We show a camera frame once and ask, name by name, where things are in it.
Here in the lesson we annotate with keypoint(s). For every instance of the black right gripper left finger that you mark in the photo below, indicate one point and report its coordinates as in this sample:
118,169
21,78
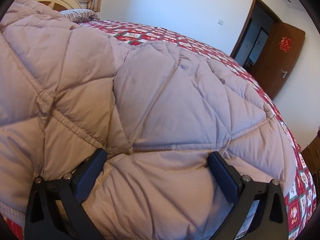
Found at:
54,208

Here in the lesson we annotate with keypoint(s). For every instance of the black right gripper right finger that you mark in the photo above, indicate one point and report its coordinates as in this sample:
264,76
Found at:
270,217

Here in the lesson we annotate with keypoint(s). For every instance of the beige quilted down jacket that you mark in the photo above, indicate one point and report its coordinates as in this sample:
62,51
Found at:
137,119

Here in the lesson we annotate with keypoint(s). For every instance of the red patterned bed sheet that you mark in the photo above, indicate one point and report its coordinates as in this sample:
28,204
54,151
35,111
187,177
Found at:
287,142

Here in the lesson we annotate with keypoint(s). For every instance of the brown wooden cabinet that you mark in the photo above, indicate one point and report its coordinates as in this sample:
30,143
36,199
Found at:
311,157

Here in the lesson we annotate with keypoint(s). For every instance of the brown wooden door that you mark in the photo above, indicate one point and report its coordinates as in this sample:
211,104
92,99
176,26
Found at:
266,70

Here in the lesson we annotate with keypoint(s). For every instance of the red double happiness decoration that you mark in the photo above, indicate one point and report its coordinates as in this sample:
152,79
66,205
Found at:
285,44

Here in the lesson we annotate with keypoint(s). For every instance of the striped pillow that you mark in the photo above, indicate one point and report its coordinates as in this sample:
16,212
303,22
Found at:
79,15

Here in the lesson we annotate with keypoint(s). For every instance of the white wall switch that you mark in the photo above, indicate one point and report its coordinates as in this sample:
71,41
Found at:
220,21

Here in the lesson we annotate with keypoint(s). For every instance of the dark wooden door frame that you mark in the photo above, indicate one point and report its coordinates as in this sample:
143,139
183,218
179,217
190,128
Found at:
254,34

